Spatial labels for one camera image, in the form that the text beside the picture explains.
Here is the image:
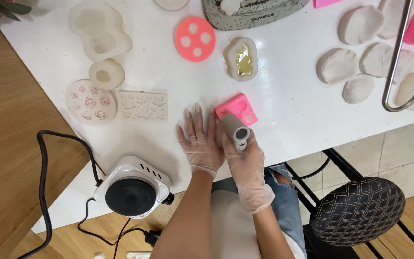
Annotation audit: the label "person's left hand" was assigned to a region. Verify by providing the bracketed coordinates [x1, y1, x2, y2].
[176, 102, 226, 179]

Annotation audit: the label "person's right hand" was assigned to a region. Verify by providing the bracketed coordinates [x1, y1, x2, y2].
[222, 129, 271, 197]

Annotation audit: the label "grey handheld heat tool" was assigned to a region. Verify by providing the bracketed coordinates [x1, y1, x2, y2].
[221, 113, 251, 152]

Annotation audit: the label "blue ripped jeans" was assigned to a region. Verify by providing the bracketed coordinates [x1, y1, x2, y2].
[264, 163, 307, 254]

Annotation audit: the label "white apron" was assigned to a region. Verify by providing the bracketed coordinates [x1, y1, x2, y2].
[211, 189, 305, 259]

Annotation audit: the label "pink square silicone mould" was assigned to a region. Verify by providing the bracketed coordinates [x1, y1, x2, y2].
[215, 93, 259, 127]

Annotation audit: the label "rectangular white leaf mould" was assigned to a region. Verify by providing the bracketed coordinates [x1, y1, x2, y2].
[117, 90, 168, 123]

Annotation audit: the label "white electric hot plate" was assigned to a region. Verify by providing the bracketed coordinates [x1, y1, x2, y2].
[94, 155, 175, 219]

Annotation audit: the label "translucent mould with gold filling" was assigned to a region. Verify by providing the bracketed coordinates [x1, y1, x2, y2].
[223, 37, 259, 82]

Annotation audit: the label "pink round flower mould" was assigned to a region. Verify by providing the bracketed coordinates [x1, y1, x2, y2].
[175, 16, 216, 63]

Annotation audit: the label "black quilted stool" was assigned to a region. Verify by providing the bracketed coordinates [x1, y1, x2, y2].
[309, 177, 406, 247]

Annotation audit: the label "round white rose mould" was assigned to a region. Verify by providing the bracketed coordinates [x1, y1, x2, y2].
[65, 79, 118, 126]

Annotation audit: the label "small round white mould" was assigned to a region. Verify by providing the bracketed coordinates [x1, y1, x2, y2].
[89, 59, 126, 91]

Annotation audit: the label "group of white petal moulds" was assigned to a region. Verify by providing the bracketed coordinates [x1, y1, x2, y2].
[316, 0, 414, 111]

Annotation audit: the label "white moulded piece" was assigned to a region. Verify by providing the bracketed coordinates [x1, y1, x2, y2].
[220, 0, 246, 16]

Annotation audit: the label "grey speckled case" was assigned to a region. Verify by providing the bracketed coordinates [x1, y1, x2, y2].
[203, 0, 311, 31]

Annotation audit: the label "large translucent white mould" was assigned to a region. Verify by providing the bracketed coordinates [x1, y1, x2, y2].
[68, 0, 133, 63]

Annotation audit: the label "bent metal tube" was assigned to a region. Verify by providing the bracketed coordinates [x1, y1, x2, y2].
[382, 0, 414, 112]

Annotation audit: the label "flat pink mould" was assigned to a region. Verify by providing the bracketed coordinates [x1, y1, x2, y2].
[313, 0, 345, 9]

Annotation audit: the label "thin black cable with plug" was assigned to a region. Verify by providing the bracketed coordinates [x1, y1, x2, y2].
[77, 197, 161, 259]

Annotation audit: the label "thick black power cable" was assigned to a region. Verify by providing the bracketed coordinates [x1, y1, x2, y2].
[16, 130, 104, 259]

